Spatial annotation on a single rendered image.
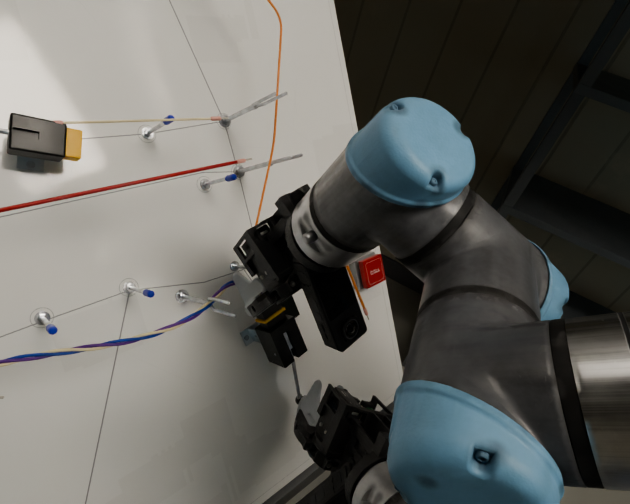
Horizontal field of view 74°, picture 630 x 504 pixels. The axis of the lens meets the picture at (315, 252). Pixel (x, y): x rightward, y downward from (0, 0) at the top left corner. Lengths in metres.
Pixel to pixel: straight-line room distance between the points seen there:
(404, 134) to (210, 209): 0.38
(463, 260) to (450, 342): 0.07
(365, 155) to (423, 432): 0.17
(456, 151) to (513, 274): 0.08
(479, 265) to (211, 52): 0.49
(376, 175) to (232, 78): 0.42
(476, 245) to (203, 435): 0.47
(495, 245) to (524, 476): 0.15
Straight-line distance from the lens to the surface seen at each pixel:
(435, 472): 0.20
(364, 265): 0.72
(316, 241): 0.35
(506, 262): 0.29
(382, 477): 0.44
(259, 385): 0.67
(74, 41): 0.59
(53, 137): 0.48
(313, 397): 0.59
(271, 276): 0.43
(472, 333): 0.23
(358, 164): 0.28
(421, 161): 0.26
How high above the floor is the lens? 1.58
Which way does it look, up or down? 39 degrees down
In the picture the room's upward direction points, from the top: 17 degrees clockwise
